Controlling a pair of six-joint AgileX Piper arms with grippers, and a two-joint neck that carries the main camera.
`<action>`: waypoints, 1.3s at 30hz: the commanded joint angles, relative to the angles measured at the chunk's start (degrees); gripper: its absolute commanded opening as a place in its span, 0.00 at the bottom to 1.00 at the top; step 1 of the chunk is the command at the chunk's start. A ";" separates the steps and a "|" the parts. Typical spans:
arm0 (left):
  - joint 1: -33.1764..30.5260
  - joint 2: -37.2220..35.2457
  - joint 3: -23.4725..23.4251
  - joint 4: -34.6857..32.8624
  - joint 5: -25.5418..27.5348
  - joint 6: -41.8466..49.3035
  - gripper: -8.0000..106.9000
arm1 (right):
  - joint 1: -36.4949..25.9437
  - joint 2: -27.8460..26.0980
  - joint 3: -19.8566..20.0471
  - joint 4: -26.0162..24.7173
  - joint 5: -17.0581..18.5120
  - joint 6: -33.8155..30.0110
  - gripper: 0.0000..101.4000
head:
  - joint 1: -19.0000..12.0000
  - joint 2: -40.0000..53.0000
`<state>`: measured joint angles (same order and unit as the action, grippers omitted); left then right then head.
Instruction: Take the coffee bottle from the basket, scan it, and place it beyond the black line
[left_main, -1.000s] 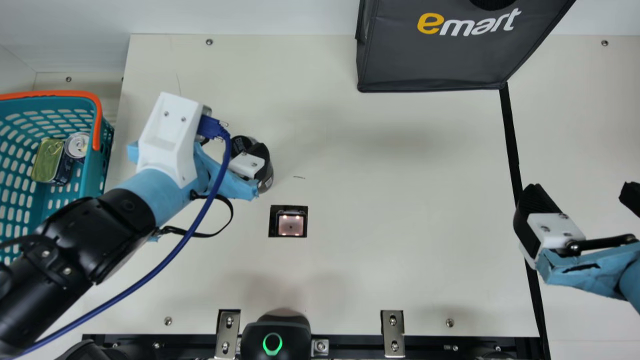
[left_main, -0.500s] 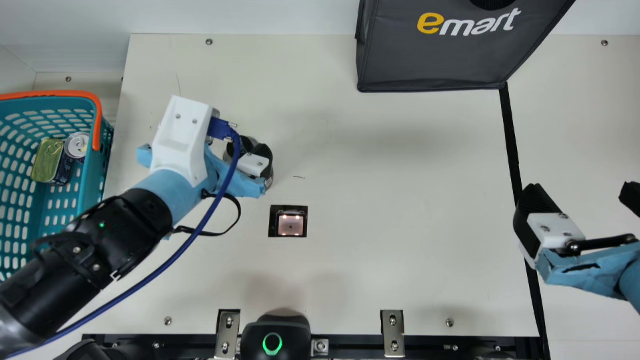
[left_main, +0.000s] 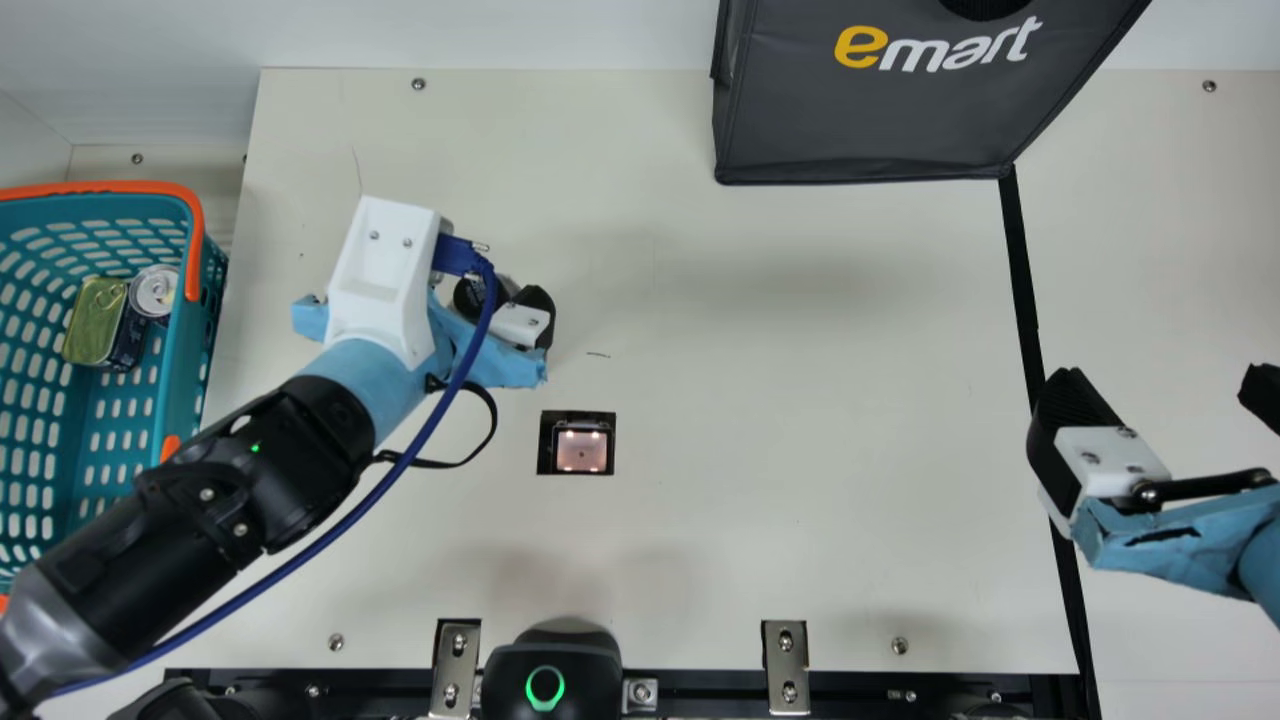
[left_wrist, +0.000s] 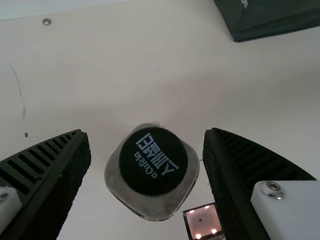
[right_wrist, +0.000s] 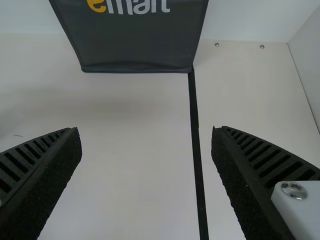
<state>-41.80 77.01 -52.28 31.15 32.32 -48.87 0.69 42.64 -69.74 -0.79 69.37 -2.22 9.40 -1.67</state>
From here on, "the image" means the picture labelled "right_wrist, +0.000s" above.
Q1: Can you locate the dark grey bag with straps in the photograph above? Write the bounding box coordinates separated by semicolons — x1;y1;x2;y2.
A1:
48;0;209;74

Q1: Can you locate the black strip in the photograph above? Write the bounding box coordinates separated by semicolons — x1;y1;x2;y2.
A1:
187;67;210;240

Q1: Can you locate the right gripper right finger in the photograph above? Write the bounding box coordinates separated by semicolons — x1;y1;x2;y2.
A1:
210;125;320;240

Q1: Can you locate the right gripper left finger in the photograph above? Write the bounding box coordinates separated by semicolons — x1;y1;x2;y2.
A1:
0;126;83;240

